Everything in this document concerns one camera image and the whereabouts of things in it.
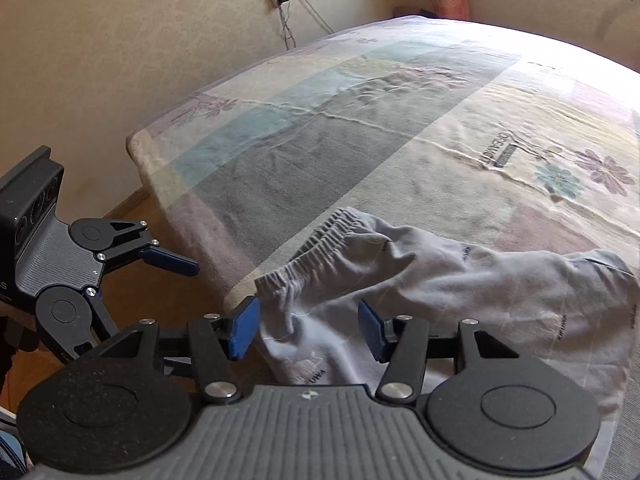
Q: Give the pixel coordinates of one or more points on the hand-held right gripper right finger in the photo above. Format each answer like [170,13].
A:
[372,332]

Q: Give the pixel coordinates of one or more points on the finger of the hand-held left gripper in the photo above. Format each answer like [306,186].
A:
[172,262]
[97,320]

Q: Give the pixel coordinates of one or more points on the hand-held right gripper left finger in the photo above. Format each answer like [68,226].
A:
[245,327]

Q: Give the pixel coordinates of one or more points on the grey printed pants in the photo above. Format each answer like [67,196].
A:
[450,280]

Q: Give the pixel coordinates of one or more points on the bed with patchwork sheet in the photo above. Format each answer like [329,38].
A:
[350,135]

